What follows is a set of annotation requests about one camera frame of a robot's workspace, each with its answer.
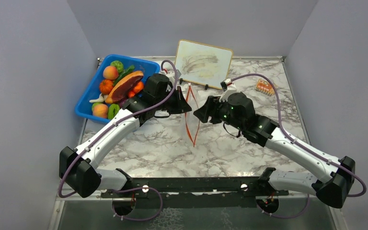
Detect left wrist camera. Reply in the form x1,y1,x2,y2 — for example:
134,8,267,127
166,71,182,84

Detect orange snack packet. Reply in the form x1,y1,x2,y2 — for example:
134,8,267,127
255,79,275,96

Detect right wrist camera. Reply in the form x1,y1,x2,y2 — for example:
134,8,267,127
219,79,237,102

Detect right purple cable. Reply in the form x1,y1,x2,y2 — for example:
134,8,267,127
228,73,368,219

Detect toy green starfruit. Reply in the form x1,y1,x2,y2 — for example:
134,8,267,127
107,103,120,120

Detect whiteboard on stand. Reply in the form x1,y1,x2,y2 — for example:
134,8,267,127
174,39,233,89

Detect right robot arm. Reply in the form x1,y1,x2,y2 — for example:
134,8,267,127
194,92,356,208

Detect toy orange tangerine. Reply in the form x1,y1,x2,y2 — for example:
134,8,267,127
132,81,144,94

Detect toy green lettuce ball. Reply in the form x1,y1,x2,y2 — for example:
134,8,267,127
110,60,124,74

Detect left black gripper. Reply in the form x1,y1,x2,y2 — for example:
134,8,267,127
155,86,193,115

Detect toy green chili pepper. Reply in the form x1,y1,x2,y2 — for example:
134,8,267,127
113,65,135,86

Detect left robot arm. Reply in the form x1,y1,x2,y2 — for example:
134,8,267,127
58,73,192,198

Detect toy peach bottom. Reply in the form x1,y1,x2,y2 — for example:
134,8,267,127
92,103,108,119

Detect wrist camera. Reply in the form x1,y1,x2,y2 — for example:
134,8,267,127
219,79,237,102
166,71,182,84

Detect toy carrot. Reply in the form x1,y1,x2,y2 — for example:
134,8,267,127
127,90,137,98

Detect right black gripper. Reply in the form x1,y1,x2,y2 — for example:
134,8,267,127
194,95,245,131

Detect toy orange pumpkin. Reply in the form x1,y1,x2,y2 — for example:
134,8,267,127
99,79,114,95

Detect clear zip top bag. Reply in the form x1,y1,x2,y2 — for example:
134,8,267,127
182,83,200,147

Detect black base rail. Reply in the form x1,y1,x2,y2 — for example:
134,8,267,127
101,168,288,209

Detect blue plastic bin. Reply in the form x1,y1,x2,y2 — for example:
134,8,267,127
74,54,161,126

